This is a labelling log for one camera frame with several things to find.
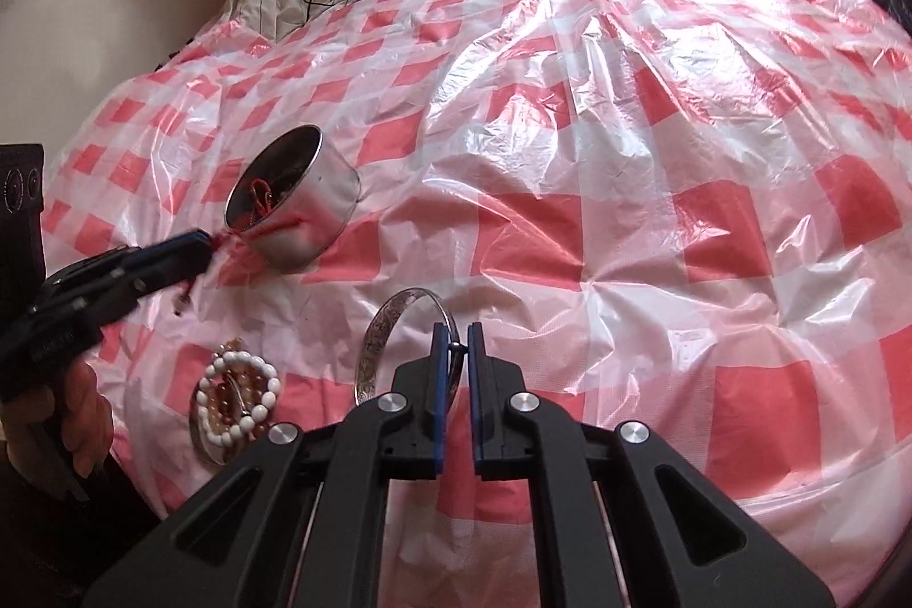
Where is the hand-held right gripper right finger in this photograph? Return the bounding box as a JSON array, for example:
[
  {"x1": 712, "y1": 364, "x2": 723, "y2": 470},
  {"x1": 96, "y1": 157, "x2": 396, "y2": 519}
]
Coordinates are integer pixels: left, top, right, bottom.
[{"x1": 467, "y1": 321, "x2": 836, "y2": 608}]

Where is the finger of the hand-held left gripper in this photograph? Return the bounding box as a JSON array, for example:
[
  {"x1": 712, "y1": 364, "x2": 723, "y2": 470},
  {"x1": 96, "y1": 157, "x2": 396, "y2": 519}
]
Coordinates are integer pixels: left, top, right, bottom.
[
  {"x1": 71, "y1": 248, "x2": 216, "y2": 317},
  {"x1": 43, "y1": 227, "x2": 215, "y2": 288}
]

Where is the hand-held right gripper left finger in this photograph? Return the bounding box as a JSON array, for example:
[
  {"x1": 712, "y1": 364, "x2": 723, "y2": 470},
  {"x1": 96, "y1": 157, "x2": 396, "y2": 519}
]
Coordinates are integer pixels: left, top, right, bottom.
[{"x1": 82, "y1": 321, "x2": 450, "y2": 608}]

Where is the red string bracelet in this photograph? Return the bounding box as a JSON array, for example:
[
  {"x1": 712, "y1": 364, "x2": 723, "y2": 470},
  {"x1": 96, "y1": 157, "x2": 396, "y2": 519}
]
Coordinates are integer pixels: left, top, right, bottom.
[{"x1": 174, "y1": 177, "x2": 315, "y2": 319}]

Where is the brown bead bracelet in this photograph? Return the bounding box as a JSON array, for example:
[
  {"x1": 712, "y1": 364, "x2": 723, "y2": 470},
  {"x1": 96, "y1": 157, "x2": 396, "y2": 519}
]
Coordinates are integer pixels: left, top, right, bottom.
[{"x1": 212, "y1": 338, "x2": 255, "y2": 432}]

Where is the round metal tin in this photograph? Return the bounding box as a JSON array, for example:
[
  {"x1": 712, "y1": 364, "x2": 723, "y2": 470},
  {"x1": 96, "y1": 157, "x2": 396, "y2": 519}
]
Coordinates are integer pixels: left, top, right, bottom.
[{"x1": 223, "y1": 124, "x2": 361, "y2": 274}]

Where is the person's left hand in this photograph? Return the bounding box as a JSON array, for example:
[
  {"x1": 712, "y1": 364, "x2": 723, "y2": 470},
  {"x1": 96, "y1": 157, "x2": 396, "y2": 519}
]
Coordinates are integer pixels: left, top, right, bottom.
[{"x1": 55, "y1": 358, "x2": 116, "y2": 481}]

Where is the black box device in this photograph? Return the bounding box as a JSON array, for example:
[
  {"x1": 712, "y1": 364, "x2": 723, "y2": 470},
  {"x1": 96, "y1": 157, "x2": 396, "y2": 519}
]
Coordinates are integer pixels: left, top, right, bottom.
[{"x1": 0, "y1": 144, "x2": 48, "y2": 313}]

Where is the red checked plastic sheet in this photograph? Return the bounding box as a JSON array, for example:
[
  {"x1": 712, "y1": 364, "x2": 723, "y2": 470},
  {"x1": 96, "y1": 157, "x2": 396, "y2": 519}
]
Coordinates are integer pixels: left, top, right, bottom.
[{"x1": 35, "y1": 0, "x2": 912, "y2": 608}]

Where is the white bead bracelet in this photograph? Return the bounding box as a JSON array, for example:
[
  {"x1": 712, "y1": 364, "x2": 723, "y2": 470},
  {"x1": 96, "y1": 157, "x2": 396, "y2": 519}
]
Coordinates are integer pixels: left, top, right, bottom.
[{"x1": 196, "y1": 350, "x2": 283, "y2": 448}]

